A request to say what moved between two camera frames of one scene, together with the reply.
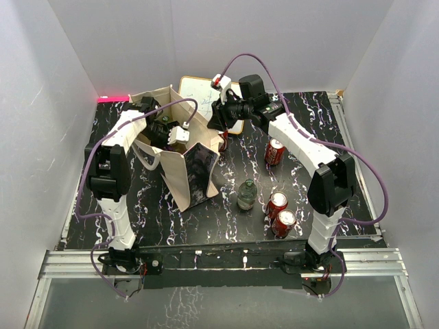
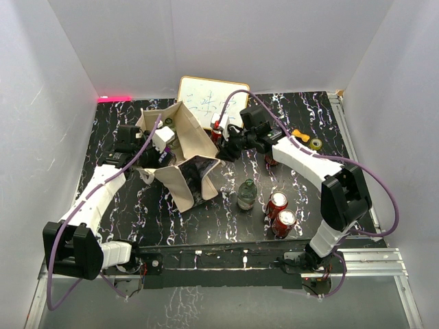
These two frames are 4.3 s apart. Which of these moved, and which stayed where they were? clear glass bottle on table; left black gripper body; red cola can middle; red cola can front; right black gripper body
Moved: left black gripper body; right black gripper body
Stayed: clear glass bottle on table; red cola can middle; red cola can front
